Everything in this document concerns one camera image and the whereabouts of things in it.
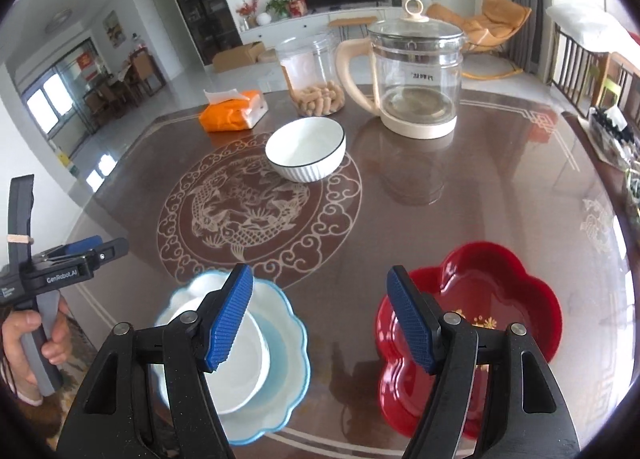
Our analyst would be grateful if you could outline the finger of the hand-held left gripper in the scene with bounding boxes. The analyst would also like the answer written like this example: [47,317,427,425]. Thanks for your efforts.
[89,238,129,265]
[42,236,104,261]

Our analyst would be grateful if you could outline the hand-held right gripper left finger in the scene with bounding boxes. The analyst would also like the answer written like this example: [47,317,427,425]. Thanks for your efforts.
[57,264,253,459]

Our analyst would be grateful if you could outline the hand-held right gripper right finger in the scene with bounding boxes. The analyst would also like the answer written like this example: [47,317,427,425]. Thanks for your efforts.
[387,266,581,459]

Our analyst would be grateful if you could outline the small white bowl blue print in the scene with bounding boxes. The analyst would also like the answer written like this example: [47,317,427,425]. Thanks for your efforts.
[160,296,271,415]

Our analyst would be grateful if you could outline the scalloped blue and white bowl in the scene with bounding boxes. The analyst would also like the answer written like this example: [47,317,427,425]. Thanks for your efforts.
[152,271,311,442]

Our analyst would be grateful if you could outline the red flower-shaped plate gold print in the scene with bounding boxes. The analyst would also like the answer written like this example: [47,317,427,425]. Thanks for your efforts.
[377,354,481,432]
[380,364,481,440]

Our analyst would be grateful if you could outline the white ribbed bowl black rim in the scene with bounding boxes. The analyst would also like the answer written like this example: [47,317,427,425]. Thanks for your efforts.
[265,119,347,184]

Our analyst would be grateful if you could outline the person's left forearm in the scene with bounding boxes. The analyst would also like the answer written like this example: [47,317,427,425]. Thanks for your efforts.
[0,381,45,408]

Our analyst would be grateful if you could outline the person's left hand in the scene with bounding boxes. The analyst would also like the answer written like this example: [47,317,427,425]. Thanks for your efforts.
[0,296,74,402]

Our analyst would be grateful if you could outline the dining table with chairs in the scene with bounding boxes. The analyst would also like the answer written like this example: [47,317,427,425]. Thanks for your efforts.
[82,46,166,127]

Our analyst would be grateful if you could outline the orange tissue pack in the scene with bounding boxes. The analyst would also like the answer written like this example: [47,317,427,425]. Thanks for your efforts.
[199,89,268,133]

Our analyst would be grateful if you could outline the cardboard box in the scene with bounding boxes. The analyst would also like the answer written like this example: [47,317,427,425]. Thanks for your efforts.
[212,41,266,73]

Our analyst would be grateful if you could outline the clear plastic snack jar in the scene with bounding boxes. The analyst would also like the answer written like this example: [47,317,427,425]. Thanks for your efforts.
[275,35,347,117]

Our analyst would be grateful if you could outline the cluttered side shelf bottles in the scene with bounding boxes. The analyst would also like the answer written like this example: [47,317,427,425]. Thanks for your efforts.
[587,106,640,220]

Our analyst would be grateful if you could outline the red flowers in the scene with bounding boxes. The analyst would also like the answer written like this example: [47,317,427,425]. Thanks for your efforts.
[236,0,261,30]

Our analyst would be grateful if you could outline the white television cabinet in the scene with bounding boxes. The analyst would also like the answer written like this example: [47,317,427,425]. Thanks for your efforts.
[237,3,406,47]

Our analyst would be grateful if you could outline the leafy potted plant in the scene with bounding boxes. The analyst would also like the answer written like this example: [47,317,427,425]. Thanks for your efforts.
[265,0,296,20]

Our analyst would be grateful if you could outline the wooden bench hairpin legs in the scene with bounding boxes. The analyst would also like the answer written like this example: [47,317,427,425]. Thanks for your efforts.
[327,16,378,42]

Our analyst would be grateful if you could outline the orange rocking chair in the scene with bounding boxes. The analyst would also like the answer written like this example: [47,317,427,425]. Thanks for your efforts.
[425,0,532,80]

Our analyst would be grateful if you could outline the framed wall painting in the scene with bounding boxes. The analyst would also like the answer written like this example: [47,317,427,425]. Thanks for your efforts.
[102,10,126,48]

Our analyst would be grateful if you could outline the glass kettle cream handle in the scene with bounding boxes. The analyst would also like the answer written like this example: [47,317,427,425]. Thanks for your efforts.
[336,0,467,140]

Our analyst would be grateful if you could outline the wooden crib rail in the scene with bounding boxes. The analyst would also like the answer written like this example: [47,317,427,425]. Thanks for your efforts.
[550,21,640,120]

